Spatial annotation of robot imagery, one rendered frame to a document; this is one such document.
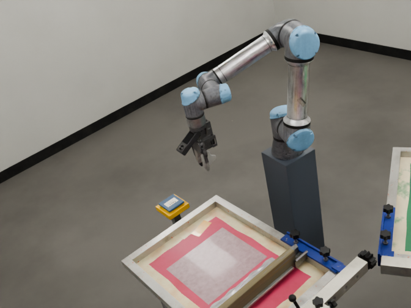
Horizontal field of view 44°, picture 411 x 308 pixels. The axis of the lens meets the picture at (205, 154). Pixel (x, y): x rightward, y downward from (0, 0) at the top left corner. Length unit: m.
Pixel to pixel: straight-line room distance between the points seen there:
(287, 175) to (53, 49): 3.43
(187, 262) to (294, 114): 0.81
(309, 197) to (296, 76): 0.71
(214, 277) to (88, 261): 1.94
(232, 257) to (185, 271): 0.22
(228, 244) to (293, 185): 0.41
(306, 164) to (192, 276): 0.74
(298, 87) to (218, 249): 0.81
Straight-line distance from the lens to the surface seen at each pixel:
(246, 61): 2.09
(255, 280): 2.02
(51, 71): 5.31
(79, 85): 5.46
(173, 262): 2.33
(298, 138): 2.15
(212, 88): 1.98
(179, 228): 2.45
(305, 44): 1.99
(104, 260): 3.96
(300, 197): 2.48
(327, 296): 1.97
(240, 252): 2.29
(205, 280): 2.21
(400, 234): 2.31
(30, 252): 4.37
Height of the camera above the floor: 2.55
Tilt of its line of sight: 33 degrees down
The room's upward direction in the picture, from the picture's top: 14 degrees counter-clockwise
